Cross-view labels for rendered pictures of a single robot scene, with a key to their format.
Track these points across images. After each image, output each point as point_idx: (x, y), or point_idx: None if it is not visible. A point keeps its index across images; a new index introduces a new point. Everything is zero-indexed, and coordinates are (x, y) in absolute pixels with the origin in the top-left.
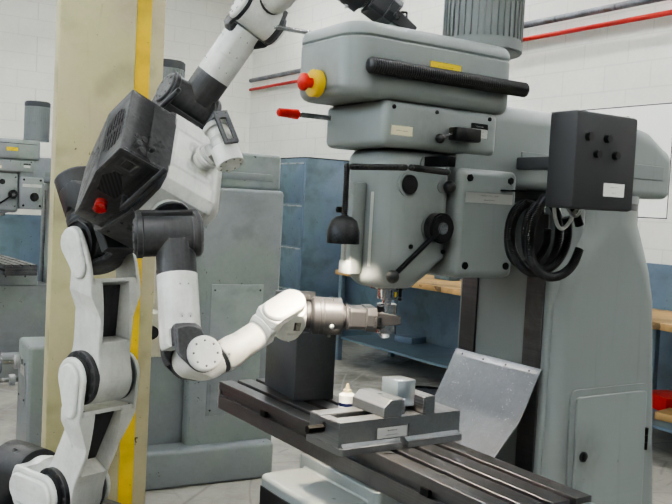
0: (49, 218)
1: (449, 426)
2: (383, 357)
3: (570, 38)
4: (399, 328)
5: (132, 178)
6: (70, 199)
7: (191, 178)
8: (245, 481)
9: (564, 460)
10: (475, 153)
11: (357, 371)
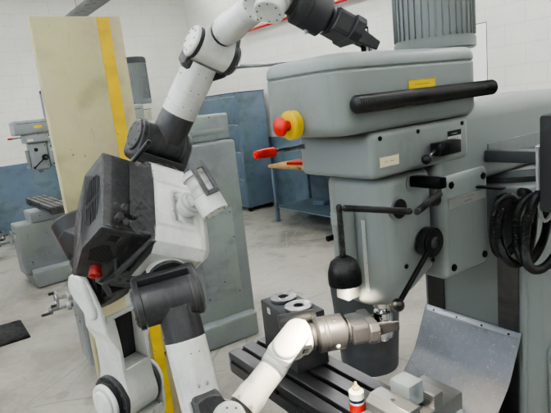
0: (65, 211)
1: (455, 409)
2: (306, 214)
3: None
4: (313, 193)
5: (120, 246)
6: (68, 247)
7: (179, 231)
8: (243, 340)
9: (547, 403)
10: (452, 159)
11: (293, 229)
